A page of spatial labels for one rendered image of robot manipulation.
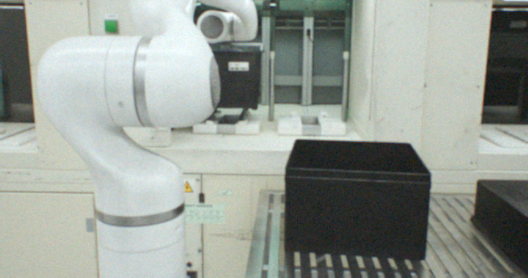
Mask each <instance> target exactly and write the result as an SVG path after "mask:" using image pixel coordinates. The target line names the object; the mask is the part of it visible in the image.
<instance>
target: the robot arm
mask: <svg viewBox="0 0 528 278"><path fill-rule="evenodd" d="M196 1H198V2H201V3H203V4H205V5H211V6H215V7H218V8H221V9H225V10H227V12H231V13H221V12H216V10H209V11H207V12H206V13H204V14H203V15H202V16H200V18H199V19H198V21H197V25H196V26H195V24H194V23H193V14H194V9H195V5H196ZM129 14H130V21H131V23H132V25H133V26H134V28H135V30H136V32H137V33H138V35H139V36H77V37H70V38H65V39H62V40H60V41H58V42H55V43H54V44H52V46H51V47H50V48H49V49H47V50H46V51H45V52H44V54H43V55H42V57H41V59H40V62H39V64H38V68H36V70H37V73H35V92H37V97H38V102H39V104H40V106H41V109H42V110H43V112H44V115H45V117H47V119H48V120H49V121H50V122H51V123H52V125H53V126H54V127H55V130H56V131H58V132H59V133H60V134H61V136H62V137H63V138H64V139H65V140H66V141H67V142H68V144H69V145H71V146H72V147H73V148H74V149H75V150H76V152H77V153H78V154H79V156H80V158H82V159H83V161H84V162H85V164H86V165H87V167H88V169H89V172H90V176H91V178H92V182H93V188H94V193H93V194H94V195H95V206H96V220H97V247H98V256H97V260H98V261H99V266H98V274H100V275H99V278H186V257H185V230H186V221H185V193H184V187H185V181H183V176H182V170H181V168H180V167H179V166H178V164H176V163H175V162H173V161H172V160H170V159H167V158H165V156H163V155H160V154H158V153H155V152H153V151H151V150H148V149H147V148H145V147H142V146H140V145H139V144H138V143H136V141H135V140H134V139H132V138H131V137H129V136H128V135H127V134H126V132H125V131H124V129H123V126H135V128H184V126H192V125H195V124H198V123H201V122H203V121H204V120H205V119H207V118H208V117H209V116H210V115H211V114H213V113H214V110H215V109H216V107H217V104H218V102H219V100H220V98H219V96H220V78H219V73H218V64H217V63H216V60H215V57H214V54H212V52H211V49H210V47H209V45H208V44H207V43H208V42H209V43H217V42H230V41H241V42H244V41H251V40H252V39H254V38H255V36H256V34H258V17H257V16H256V12H255V6H254V3H253V1H252V0H130V2H129Z"/></svg>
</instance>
